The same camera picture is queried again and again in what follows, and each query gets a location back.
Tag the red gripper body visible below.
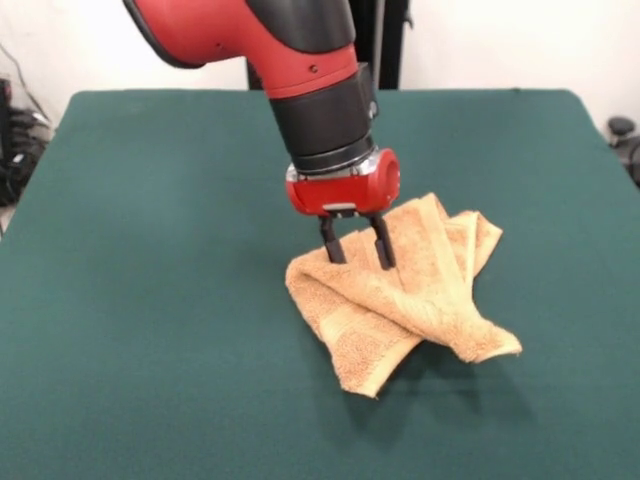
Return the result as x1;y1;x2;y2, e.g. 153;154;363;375
284;148;401;220

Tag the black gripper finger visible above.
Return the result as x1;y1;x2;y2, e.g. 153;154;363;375
367;212;397;272
318;214;347;265

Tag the orange terry towel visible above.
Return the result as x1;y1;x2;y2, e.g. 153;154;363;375
283;193;524;400

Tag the dark green table cloth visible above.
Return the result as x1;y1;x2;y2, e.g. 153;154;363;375
0;88;640;480

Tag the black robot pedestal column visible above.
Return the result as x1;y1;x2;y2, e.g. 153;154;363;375
244;0;409;92

